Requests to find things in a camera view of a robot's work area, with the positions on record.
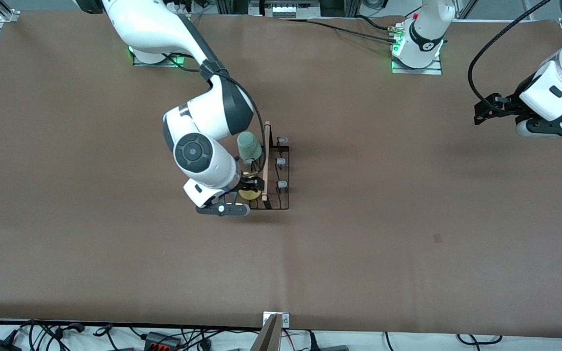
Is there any pale green plastic cup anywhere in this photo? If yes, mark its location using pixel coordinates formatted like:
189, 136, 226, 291
237, 131, 263, 165

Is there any yellow plastic cup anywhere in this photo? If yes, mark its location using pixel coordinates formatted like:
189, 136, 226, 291
239, 170, 262, 201

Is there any white power strip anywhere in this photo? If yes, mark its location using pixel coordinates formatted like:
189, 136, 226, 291
265, 0, 321, 19

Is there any aluminium extrusion bar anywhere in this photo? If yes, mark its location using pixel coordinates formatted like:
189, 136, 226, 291
0, 0, 20, 23

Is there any brown table cover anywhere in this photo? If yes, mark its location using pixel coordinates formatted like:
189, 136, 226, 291
0, 11, 562, 338

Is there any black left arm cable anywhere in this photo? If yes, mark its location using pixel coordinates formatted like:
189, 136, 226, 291
467, 0, 553, 105

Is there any black wire cup holder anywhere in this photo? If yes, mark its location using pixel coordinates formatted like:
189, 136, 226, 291
247, 121, 291, 211

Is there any black braided table cable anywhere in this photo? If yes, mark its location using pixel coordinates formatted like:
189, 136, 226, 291
281, 18, 399, 44

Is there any camera mount post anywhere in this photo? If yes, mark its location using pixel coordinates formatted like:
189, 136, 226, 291
250, 312, 290, 351

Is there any black box with orange connectors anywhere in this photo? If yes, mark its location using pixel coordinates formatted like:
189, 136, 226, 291
144, 331, 180, 350

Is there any black looped cable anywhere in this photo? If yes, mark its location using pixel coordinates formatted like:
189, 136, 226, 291
457, 333, 503, 345

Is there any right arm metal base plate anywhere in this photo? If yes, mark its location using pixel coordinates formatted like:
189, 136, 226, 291
132, 48, 185, 67

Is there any thin black table cable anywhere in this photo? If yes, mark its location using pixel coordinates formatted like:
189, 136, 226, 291
357, 15, 396, 32

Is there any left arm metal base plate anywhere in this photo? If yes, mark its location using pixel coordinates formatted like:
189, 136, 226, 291
391, 55, 443, 75

